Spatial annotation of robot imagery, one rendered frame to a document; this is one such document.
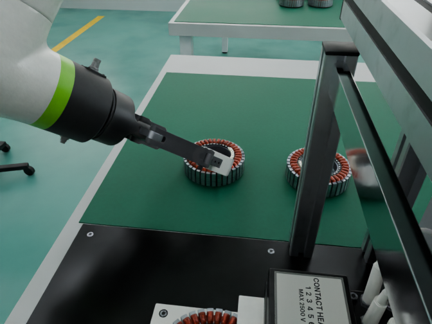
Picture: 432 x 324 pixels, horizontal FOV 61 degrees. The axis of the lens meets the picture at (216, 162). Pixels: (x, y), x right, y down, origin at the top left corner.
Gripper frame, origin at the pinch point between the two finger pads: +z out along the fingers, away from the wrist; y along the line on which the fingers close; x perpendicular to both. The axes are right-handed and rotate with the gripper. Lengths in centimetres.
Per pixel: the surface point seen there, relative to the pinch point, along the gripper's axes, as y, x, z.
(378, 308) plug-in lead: -39.1, 4.9, -14.5
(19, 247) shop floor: 101, 64, 22
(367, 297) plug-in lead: -37.3, 5.1, -11.7
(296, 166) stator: -11.7, -4.6, 11.3
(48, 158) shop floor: 154, 35, 41
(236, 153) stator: -2.0, -2.8, 6.5
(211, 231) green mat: -9.8, 10.1, -0.5
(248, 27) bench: 62, -54, 55
